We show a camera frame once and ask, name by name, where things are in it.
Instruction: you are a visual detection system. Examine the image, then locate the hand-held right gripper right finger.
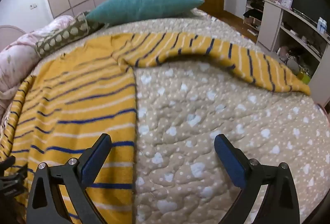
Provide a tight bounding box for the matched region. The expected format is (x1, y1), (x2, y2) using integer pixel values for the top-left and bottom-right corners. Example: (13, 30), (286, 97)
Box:
(214, 134), (301, 224)

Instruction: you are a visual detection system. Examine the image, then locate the pink floral duvet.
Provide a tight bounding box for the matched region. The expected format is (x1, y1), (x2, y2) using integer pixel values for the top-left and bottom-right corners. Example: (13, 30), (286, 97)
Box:
(0, 15), (75, 116)

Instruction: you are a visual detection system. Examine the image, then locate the beige dotted quilt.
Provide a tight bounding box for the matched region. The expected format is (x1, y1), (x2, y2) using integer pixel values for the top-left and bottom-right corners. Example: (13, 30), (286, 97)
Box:
(0, 8), (330, 224)

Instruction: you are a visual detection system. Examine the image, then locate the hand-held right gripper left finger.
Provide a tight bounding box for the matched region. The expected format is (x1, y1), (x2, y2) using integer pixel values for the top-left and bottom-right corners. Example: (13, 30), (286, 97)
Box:
(26, 133), (112, 224)

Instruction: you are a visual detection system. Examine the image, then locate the yellow striped knit sweater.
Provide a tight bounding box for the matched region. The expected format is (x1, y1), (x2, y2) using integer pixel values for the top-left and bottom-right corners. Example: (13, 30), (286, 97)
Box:
(0, 32), (311, 224)

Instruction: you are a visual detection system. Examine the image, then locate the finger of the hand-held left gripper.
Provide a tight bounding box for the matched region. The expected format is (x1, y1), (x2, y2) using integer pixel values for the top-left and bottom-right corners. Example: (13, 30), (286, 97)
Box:
(0, 156), (27, 197)

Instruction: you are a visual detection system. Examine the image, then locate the teal pillow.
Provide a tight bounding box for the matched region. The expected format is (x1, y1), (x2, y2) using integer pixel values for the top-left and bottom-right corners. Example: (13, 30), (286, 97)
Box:
(85, 0), (205, 27)

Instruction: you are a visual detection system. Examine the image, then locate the olive polka dot pillow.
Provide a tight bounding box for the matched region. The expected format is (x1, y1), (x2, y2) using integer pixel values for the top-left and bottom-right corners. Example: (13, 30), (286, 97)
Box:
(35, 11), (109, 58)

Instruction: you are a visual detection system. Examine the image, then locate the pink padded headboard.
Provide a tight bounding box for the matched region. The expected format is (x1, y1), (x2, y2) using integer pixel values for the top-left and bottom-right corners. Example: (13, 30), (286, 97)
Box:
(0, 25), (27, 45)

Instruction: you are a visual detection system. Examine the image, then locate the green container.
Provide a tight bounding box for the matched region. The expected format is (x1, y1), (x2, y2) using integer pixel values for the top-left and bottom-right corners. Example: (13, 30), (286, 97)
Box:
(296, 69), (311, 84)

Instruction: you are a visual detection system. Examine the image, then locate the white shelf unit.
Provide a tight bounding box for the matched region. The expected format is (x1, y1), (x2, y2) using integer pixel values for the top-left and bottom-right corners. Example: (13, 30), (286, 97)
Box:
(256, 0), (330, 108)

